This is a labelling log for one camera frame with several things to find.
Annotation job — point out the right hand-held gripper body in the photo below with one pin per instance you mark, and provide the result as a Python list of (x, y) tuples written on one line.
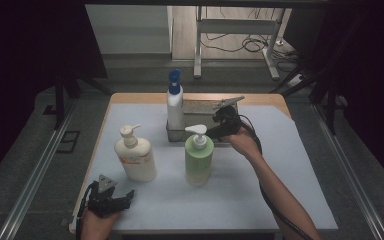
[(230, 116)]

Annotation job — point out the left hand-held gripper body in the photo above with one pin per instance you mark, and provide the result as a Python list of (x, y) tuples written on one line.
[(101, 203)]

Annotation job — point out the metal mesh basket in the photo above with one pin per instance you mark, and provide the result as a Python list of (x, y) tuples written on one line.
[(196, 115)]

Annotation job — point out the green pump bottle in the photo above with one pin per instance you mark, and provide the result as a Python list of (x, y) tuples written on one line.
[(199, 160)]

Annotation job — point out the cream pump bottle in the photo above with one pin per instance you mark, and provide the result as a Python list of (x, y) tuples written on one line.
[(138, 160)]

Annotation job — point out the white bottle with blue pump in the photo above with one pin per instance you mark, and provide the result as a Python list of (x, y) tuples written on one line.
[(175, 110)]

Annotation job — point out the person's left hand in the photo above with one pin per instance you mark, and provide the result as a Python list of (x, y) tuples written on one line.
[(98, 225)]

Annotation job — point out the person's right hand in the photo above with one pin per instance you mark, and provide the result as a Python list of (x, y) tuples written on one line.
[(245, 145)]

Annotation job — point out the pale foam table mat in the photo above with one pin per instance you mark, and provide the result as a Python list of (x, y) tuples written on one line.
[(180, 206)]

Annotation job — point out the white power strip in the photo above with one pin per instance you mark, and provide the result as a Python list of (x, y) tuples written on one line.
[(296, 81)]

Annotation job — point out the black metal stand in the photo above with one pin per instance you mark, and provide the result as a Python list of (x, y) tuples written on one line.
[(330, 110), (60, 100)]

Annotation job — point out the dark curtain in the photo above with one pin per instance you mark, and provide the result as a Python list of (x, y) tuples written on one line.
[(20, 66), (373, 83)]

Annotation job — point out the aluminium floor rail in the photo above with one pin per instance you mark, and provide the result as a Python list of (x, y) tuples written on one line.
[(346, 173), (35, 180)]

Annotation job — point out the white desk frame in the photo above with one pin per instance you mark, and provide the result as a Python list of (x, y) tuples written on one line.
[(236, 26)]

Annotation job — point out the white wall panel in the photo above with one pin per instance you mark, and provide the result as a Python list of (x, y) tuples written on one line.
[(130, 30)]

